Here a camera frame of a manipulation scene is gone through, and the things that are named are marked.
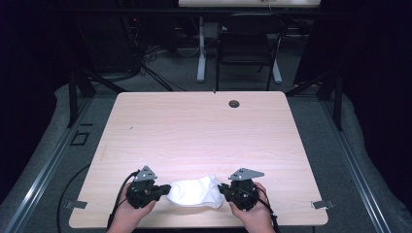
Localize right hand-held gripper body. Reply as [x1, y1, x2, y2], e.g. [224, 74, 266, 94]
[227, 167, 265, 213]

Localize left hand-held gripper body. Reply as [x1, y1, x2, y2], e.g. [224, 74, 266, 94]
[125, 165, 163, 210]

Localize white sock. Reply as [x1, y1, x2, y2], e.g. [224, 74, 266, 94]
[166, 174, 222, 206]
[173, 193, 225, 210]

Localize person's right hand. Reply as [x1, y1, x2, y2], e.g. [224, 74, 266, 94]
[228, 182, 276, 233]

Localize person's left hand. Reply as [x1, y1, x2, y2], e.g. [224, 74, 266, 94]
[107, 182, 157, 233]

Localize black tape floor marks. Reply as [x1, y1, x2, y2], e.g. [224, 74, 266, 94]
[69, 122, 94, 148]

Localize black folding chair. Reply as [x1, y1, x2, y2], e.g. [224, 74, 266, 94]
[215, 13, 290, 92]

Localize white desk with legs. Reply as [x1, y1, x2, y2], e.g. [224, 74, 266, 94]
[178, 0, 323, 84]

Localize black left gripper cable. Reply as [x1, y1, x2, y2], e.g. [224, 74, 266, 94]
[106, 170, 141, 231]

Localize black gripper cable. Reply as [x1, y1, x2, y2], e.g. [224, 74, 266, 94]
[106, 170, 141, 231]
[241, 186, 282, 233]

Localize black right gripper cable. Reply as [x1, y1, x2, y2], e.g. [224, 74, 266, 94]
[241, 186, 282, 233]

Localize grey metal table bracket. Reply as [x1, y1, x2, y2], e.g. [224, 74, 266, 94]
[63, 200, 88, 211]
[311, 199, 336, 211]

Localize black floor cable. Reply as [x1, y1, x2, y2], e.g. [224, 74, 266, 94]
[55, 163, 92, 233]

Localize aluminium floor rail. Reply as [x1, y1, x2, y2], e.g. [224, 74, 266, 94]
[320, 96, 393, 233]
[3, 96, 95, 233]

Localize black metal frame stand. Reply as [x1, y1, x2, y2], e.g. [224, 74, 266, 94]
[66, 61, 128, 129]
[285, 62, 345, 132]

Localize bundle of black cables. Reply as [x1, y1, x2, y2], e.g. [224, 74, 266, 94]
[120, 14, 189, 93]

